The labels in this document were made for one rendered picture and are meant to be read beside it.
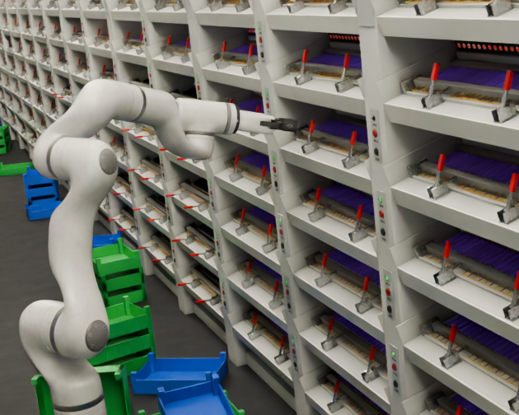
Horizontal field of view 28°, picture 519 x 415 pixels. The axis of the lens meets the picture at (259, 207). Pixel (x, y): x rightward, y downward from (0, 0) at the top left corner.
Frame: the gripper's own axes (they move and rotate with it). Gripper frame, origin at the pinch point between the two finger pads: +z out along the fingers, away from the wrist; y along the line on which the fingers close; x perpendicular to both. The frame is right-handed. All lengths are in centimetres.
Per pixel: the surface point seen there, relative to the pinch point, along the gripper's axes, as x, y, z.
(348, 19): 28.1, 37.8, -3.5
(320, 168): -9.8, 11.2, 6.4
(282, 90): 8.7, -11.6, 1.8
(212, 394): -91, -43, 3
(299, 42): 22.5, -17.6, 7.6
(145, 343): -94, -106, -3
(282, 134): -4.1, -17.4, 5.8
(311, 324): -60, -18, 23
